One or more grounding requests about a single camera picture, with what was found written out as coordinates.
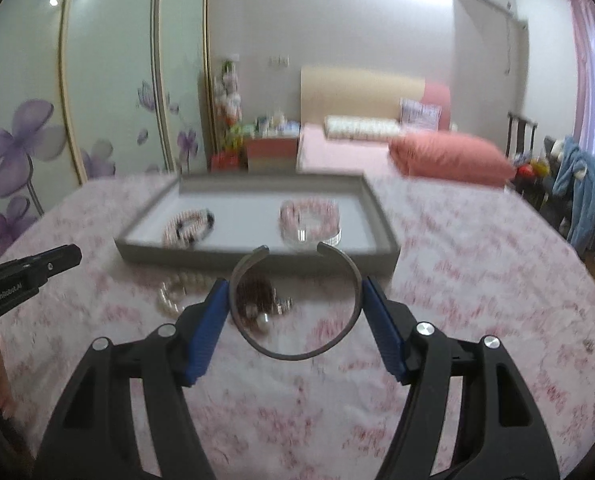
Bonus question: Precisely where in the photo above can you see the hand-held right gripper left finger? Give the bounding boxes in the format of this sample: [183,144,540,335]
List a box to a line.
[35,277,231,480]

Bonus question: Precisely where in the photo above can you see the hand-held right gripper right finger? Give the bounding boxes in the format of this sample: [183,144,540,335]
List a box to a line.
[360,276,561,480]

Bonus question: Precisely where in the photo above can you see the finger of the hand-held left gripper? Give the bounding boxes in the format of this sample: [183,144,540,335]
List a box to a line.
[22,244,83,288]

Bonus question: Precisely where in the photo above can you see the silver cuff bracelet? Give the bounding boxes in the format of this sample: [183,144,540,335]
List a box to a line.
[228,242,364,361]

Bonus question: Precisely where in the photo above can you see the pink pearl bracelet black beads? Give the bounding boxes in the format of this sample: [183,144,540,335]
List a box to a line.
[162,207,217,250]

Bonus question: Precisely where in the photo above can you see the thin silver bangle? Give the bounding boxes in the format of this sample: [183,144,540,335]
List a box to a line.
[280,220,343,248]

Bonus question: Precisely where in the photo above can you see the grey shallow tray box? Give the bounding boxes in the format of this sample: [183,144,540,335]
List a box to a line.
[114,172,402,277]

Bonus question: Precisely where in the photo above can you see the pink bead bracelet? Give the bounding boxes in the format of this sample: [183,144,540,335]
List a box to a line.
[278,199,342,236]

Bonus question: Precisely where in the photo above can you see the pink floral tablecloth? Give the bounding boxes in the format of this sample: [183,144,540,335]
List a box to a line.
[0,172,595,480]

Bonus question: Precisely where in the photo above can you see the red box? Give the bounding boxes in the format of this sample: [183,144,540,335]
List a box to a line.
[210,152,241,171]

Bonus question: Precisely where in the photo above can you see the sliding wardrobe purple flower print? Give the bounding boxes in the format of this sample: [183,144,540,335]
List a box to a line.
[0,0,216,266]

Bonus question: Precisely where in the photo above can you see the folded orange duvet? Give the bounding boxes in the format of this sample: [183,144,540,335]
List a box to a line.
[388,131,518,190]

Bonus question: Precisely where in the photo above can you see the bed with pink sheet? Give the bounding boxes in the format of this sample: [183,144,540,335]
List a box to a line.
[296,125,478,176]

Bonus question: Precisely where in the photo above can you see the pink nightstand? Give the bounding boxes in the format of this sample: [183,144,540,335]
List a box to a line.
[245,135,299,173]

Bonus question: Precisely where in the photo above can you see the cream patterned pillow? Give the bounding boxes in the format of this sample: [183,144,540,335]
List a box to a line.
[323,115,403,142]

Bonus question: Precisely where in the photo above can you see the red and yellow toys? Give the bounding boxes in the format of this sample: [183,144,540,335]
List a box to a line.
[515,157,551,181]

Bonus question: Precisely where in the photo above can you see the lilac patterned pillow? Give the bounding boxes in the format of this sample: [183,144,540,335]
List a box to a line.
[400,97,442,131]

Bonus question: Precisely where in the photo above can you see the clear tube of plush toys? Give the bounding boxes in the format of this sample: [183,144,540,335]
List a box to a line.
[212,57,246,156]

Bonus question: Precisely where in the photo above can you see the beige and pink headboard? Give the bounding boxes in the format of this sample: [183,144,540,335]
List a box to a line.
[300,64,451,133]

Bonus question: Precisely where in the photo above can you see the blue fleece garment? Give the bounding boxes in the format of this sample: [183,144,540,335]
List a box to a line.
[551,136,595,253]

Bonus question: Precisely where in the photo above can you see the dark wooden chair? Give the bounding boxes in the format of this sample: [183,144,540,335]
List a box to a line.
[506,111,538,161]

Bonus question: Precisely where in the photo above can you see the white pearl bracelet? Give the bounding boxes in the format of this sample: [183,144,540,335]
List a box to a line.
[156,272,213,317]

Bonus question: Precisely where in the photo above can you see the dark red bead bracelet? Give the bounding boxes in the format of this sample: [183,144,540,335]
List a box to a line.
[235,275,294,317]

